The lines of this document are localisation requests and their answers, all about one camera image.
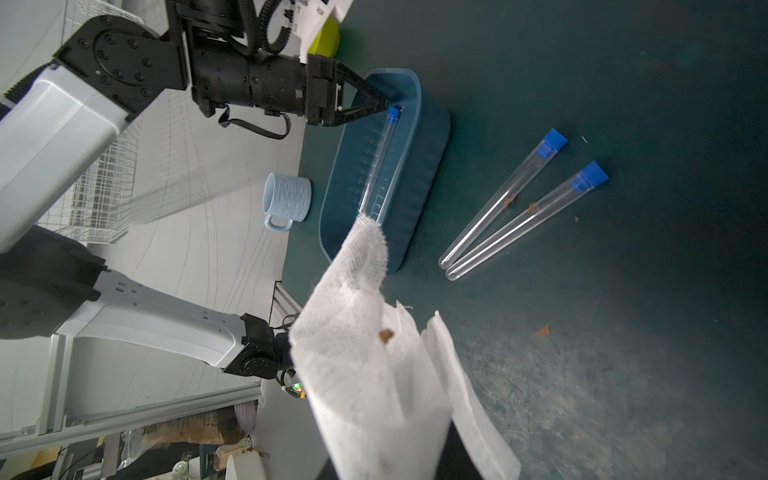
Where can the light blue mug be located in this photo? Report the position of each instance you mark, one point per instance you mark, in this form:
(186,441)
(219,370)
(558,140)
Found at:
(286,200)

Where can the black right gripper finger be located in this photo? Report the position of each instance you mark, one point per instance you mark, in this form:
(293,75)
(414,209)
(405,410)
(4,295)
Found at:
(454,462)

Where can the white wire basket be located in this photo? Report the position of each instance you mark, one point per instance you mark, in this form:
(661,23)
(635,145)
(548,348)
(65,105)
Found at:
(96,207)

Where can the blue plastic tub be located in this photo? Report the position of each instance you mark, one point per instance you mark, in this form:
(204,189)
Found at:
(409,169)

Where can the white gauze wipe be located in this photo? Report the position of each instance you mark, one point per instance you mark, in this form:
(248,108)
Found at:
(383,392)

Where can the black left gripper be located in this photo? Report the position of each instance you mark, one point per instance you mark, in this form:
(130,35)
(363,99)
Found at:
(326,80)

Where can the yellow green bowl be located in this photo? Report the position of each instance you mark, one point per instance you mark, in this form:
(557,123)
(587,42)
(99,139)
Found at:
(327,42)

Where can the clear test tube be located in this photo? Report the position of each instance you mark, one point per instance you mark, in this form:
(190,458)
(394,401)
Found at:
(552,143)
(369,198)
(588,178)

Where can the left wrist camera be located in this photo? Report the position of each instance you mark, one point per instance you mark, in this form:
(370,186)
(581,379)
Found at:
(311,15)

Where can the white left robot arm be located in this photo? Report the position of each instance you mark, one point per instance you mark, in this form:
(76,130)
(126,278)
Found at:
(68,164)

